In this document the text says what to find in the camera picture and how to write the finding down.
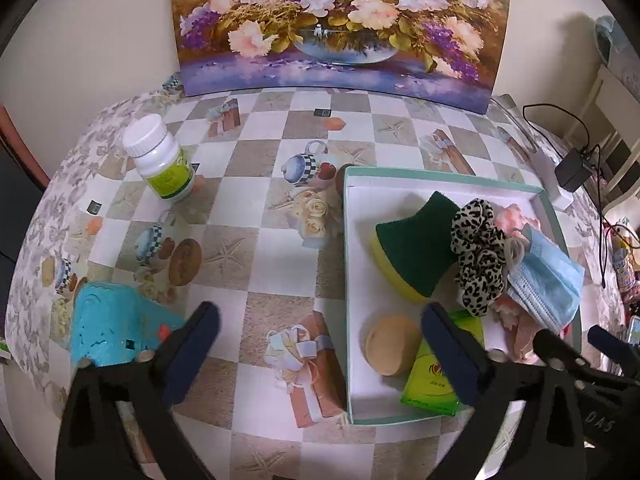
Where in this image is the leopard print scrunchie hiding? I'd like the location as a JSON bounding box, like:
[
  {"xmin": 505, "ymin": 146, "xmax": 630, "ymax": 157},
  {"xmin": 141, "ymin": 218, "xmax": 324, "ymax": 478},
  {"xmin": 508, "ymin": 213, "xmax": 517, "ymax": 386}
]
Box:
[{"xmin": 450, "ymin": 198, "xmax": 508, "ymax": 318}]

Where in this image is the beige round puff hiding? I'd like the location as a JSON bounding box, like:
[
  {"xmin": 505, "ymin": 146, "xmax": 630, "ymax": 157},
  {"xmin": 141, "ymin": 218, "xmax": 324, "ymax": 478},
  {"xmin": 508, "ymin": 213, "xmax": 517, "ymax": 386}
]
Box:
[{"xmin": 364, "ymin": 314, "xmax": 423, "ymax": 377}]

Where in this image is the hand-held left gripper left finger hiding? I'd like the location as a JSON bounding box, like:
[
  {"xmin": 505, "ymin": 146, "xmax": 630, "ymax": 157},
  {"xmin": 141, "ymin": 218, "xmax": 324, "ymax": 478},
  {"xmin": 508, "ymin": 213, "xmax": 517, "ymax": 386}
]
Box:
[{"xmin": 55, "ymin": 301, "xmax": 222, "ymax": 480}]

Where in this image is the white plastic bottle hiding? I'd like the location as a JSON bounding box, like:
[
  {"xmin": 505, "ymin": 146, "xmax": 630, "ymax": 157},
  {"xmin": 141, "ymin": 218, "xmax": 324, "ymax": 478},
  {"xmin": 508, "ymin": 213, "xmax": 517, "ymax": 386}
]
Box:
[{"xmin": 122, "ymin": 114, "xmax": 197, "ymax": 202}]

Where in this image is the black power adapter with cable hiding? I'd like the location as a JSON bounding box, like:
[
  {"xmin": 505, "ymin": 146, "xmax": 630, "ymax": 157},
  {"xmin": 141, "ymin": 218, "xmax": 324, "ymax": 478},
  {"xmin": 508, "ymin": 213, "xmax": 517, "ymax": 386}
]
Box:
[{"xmin": 522, "ymin": 104, "xmax": 608, "ymax": 288}]

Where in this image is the flower painting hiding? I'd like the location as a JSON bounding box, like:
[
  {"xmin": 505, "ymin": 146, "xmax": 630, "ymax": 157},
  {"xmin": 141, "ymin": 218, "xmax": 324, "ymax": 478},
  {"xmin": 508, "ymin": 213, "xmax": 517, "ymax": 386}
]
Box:
[{"xmin": 167, "ymin": 0, "xmax": 513, "ymax": 115}]

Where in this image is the blue face mask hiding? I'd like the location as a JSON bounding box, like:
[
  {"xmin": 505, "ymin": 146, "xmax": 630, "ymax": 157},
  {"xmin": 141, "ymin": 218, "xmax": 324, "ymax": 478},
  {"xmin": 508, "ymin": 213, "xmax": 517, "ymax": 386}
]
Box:
[{"xmin": 502, "ymin": 230, "xmax": 586, "ymax": 333}]

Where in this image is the green and yellow sponge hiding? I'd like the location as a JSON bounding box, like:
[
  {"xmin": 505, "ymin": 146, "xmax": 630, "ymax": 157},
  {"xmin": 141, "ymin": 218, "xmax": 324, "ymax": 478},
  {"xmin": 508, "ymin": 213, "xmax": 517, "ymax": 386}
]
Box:
[{"xmin": 369, "ymin": 191, "xmax": 463, "ymax": 303}]

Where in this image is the pile of small items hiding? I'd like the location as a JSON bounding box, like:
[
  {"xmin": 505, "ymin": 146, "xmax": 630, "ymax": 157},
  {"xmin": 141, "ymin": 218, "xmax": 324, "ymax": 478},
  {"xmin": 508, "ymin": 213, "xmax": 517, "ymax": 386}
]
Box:
[{"xmin": 607, "ymin": 217, "xmax": 640, "ymax": 291}]

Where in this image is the white furniture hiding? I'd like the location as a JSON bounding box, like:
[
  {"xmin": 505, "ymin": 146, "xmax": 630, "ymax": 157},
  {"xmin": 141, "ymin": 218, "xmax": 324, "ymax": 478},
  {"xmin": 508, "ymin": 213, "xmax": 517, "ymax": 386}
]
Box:
[{"xmin": 565, "ymin": 15, "xmax": 640, "ymax": 201}]

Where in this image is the printed checkered tablecloth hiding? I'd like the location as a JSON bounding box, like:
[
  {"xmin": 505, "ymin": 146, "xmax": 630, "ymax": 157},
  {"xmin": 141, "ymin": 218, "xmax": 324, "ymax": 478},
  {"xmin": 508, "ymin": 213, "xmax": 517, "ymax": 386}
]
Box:
[{"xmin": 5, "ymin": 85, "xmax": 640, "ymax": 480}]

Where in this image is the turquoise plastic object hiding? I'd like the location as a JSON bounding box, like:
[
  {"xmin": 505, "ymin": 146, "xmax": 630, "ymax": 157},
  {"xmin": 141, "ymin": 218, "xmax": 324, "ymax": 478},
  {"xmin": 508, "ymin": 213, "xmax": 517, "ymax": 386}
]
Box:
[{"xmin": 70, "ymin": 281, "xmax": 185, "ymax": 368}]

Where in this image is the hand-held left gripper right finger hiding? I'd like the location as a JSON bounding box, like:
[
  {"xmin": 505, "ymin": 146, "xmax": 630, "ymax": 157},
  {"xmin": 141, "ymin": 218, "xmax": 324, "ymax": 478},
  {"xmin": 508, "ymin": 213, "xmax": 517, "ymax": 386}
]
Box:
[{"xmin": 420, "ymin": 302, "xmax": 586, "ymax": 480}]

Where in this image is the teal shallow box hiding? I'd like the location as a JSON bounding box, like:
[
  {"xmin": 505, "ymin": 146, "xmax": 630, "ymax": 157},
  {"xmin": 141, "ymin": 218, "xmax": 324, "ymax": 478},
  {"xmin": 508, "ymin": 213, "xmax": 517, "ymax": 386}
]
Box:
[{"xmin": 341, "ymin": 165, "xmax": 583, "ymax": 426}]

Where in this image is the white power strip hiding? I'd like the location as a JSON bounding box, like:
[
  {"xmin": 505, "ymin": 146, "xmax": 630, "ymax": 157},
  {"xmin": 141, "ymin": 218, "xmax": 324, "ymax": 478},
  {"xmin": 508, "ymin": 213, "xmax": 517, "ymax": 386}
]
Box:
[{"xmin": 530, "ymin": 150, "xmax": 573, "ymax": 211}]

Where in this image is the dark cabinet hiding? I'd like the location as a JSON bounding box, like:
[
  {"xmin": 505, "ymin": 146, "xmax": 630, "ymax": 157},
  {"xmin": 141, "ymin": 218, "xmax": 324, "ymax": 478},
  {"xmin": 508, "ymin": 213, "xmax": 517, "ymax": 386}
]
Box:
[{"xmin": 0, "ymin": 105, "xmax": 51, "ymax": 321}]

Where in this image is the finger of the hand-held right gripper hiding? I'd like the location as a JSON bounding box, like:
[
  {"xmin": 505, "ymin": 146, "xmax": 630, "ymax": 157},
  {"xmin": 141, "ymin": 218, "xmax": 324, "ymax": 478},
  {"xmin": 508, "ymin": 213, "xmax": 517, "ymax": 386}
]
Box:
[
  {"xmin": 532, "ymin": 331, "xmax": 583, "ymax": 368},
  {"xmin": 587, "ymin": 325, "xmax": 640, "ymax": 376}
]

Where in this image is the pink striped fluffy cloth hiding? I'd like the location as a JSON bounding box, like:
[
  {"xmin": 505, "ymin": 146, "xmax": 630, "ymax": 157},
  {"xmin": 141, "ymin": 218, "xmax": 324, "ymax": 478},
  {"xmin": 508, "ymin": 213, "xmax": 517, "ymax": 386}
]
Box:
[{"xmin": 492, "ymin": 202, "xmax": 576, "ymax": 366}]

